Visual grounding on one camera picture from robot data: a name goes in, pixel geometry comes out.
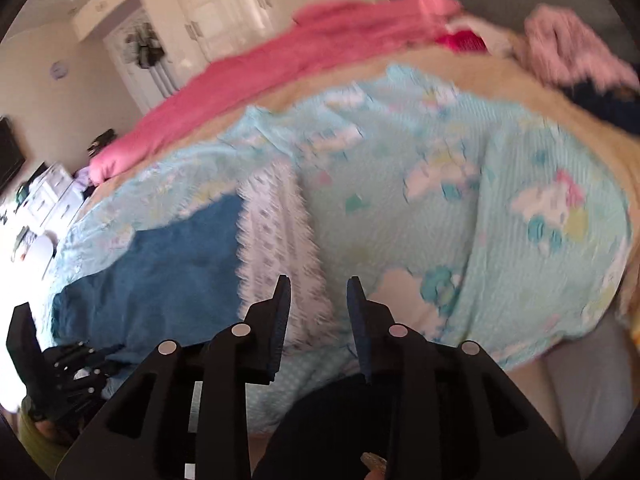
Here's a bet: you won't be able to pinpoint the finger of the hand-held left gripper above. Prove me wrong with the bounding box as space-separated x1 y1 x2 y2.
45 341 123 378

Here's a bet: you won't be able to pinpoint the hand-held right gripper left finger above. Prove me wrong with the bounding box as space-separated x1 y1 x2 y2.
55 275 292 480

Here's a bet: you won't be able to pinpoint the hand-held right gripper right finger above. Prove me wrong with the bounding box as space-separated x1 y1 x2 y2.
347 276 581 480

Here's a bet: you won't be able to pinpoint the blue denim pants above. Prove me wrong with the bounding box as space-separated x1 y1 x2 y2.
51 193 247 367

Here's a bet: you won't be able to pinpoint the person's left forearm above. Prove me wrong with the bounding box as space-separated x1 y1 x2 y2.
17 402 76 467

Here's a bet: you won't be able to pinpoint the white lace-trimmed garment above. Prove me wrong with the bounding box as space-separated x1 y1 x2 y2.
235 159 337 343

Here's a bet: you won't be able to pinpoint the person's dark clothing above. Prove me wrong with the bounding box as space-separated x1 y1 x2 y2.
252 372 401 480

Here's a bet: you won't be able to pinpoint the white dresser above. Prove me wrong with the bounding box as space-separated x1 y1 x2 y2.
14 162 92 242

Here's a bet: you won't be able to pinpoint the blue cartoon-print blanket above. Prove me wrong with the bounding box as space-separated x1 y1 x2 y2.
42 62 632 436

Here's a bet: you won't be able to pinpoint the light purple cloth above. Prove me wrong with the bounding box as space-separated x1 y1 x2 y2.
72 167 102 197

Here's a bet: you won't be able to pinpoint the black television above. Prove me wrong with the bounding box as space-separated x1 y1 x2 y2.
0 116 27 194

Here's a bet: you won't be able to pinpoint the pink duvet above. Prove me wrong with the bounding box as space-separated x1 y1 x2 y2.
87 0 464 184

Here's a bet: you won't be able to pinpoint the white door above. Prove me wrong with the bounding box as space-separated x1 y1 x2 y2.
102 7 182 117

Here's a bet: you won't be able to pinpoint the red and white pillow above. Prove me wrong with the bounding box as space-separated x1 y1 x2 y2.
434 14 521 59

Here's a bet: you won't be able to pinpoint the white wardrobe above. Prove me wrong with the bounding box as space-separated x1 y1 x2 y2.
72 0 390 103

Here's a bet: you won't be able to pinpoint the dark navy cloth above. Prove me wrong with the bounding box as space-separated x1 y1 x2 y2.
556 79 640 137

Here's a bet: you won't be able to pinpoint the pink fuzzy garment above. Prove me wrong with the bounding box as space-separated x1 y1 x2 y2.
515 4 639 92

